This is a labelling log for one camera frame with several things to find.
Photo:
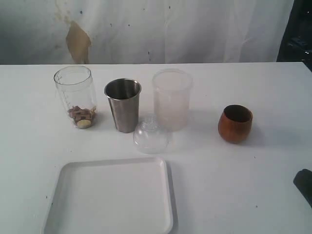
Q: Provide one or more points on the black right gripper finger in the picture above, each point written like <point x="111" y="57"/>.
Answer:
<point x="303" y="182"/>

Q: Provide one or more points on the brown wooden cup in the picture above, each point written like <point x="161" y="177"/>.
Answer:
<point x="235" y="123"/>

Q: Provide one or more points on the clear dome strainer lid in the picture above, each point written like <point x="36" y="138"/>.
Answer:
<point x="149" y="136"/>

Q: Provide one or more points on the stainless steel cup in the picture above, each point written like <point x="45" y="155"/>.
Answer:
<point x="123" y="96"/>

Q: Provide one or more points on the clear plastic shaker cup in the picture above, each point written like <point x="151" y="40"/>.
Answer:
<point x="75" y="87"/>

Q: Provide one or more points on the translucent plastic container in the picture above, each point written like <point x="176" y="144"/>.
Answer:
<point x="171" y="91"/>

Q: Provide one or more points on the white square tray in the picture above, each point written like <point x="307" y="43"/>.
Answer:
<point x="116" y="196"/>

